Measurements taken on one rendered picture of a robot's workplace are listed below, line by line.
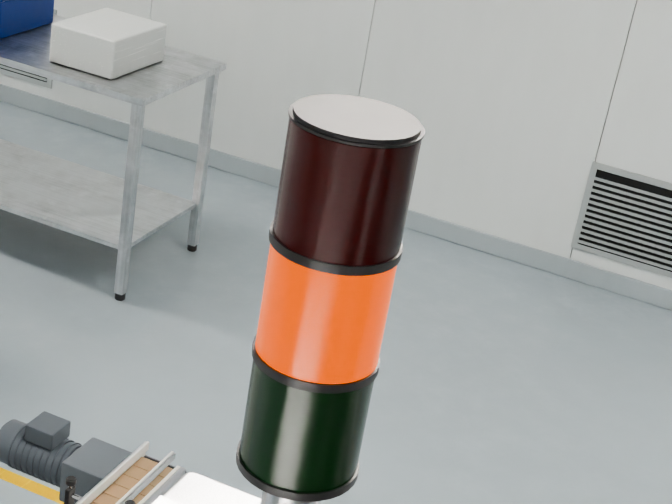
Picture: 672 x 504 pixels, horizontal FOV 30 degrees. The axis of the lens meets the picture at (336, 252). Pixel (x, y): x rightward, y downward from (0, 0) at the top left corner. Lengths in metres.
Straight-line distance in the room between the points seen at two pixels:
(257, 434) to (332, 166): 0.12
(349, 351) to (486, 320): 5.18
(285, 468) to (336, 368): 0.05
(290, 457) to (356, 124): 0.13
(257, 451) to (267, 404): 0.02
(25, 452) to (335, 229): 2.36
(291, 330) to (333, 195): 0.06
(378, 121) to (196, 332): 4.69
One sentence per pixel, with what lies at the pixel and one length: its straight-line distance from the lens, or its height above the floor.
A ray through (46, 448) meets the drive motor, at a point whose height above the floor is 0.93.
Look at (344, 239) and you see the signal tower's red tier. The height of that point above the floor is 2.31.
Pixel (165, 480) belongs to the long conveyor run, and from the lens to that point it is 2.67.
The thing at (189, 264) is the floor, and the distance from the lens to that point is 5.68.
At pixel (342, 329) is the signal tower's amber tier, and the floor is 2.28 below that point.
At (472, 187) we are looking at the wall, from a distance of 6.25.
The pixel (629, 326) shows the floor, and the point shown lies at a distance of 5.94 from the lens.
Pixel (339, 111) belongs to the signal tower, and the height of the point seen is 2.35.
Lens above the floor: 2.49
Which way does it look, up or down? 25 degrees down
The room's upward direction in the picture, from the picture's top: 10 degrees clockwise
